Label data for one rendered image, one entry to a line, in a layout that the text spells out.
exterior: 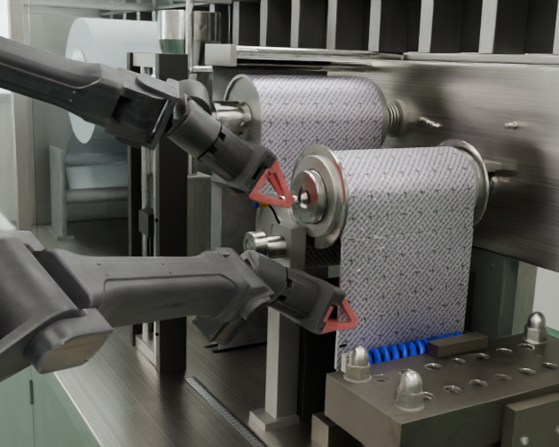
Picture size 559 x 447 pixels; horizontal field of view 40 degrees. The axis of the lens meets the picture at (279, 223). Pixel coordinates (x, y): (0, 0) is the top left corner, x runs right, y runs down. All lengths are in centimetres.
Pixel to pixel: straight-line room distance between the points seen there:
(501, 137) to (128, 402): 72
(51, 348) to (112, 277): 11
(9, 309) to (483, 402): 63
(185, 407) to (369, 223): 42
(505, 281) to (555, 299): 307
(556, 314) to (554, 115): 322
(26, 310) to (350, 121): 85
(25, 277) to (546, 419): 72
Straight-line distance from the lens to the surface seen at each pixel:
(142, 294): 67
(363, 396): 98
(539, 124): 121
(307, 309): 100
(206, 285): 78
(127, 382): 133
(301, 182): 107
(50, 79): 94
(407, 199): 109
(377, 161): 108
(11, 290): 56
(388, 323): 112
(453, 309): 120
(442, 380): 105
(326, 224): 105
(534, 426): 105
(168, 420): 120
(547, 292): 438
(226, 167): 100
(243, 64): 137
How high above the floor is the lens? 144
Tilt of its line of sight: 12 degrees down
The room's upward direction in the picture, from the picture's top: 2 degrees clockwise
